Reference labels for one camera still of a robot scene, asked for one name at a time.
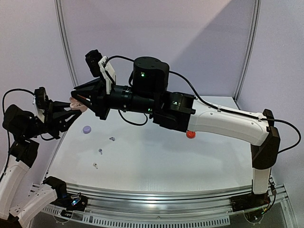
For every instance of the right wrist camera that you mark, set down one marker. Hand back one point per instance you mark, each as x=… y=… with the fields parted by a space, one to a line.
x=98 y=68

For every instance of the right aluminium corner post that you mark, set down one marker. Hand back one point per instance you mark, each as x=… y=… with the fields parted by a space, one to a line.
x=249 y=49

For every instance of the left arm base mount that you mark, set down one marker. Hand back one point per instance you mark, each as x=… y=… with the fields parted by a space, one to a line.
x=72 y=202

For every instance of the red earbud charging case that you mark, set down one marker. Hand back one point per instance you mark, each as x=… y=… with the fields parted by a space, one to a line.
x=190 y=134

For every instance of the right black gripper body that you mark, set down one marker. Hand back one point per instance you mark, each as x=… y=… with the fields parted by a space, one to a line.
x=102 y=100

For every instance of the left aluminium corner post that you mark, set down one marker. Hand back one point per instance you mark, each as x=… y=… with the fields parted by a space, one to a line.
x=65 y=42

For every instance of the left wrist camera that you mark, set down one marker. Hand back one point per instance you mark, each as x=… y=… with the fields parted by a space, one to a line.
x=40 y=99

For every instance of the purple earbud charging case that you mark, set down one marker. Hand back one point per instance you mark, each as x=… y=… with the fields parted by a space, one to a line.
x=86 y=129

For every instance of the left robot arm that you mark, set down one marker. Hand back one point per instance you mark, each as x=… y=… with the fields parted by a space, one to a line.
x=25 y=126

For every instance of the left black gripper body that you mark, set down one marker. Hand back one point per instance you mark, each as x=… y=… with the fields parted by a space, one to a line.
x=50 y=124

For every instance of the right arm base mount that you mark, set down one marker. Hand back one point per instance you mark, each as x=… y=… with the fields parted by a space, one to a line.
x=251 y=200

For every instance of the aluminium corner post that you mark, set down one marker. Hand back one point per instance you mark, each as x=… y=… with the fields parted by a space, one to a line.
x=65 y=42
x=249 y=49

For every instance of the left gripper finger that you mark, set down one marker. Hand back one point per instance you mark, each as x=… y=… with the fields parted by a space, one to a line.
x=59 y=104
x=69 y=117

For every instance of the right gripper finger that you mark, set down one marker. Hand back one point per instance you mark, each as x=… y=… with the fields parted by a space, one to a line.
x=86 y=98
x=89 y=86

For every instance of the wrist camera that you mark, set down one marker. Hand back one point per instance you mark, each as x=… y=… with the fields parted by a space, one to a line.
x=40 y=99
x=98 y=68

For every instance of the pink-white earbud charging case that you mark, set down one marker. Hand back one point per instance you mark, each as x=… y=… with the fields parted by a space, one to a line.
x=77 y=105

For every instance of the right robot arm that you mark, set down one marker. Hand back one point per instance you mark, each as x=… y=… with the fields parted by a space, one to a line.
x=178 y=111

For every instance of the aluminium front rail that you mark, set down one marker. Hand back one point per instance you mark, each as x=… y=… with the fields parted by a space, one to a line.
x=196 y=209

